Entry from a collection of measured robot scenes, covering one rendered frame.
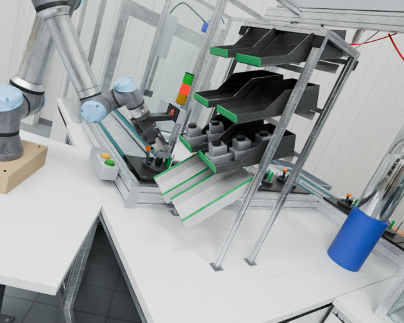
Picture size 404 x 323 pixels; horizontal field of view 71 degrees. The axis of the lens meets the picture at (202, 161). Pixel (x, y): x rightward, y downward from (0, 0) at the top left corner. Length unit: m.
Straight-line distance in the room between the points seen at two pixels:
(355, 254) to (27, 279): 1.27
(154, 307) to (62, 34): 0.82
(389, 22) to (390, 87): 3.18
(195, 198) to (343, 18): 1.57
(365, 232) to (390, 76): 3.84
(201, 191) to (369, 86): 4.17
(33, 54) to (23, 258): 0.68
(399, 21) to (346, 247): 1.22
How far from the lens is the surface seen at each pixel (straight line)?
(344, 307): 1.28
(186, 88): 1.44
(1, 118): 1.13
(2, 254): 0.90
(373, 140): 5.20
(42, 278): 0.84
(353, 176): 5.24
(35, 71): 1.21
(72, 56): 1.01
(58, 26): 1.02
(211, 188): 0.99
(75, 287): 1.59
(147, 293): 0.85
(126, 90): 1.10
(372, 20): 2.05
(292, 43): 1.01
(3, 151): 1.18
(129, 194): 1.13
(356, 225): 1.48
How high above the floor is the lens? 1.45
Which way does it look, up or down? 17 degrees down
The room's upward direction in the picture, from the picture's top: 21 degrees clockwise
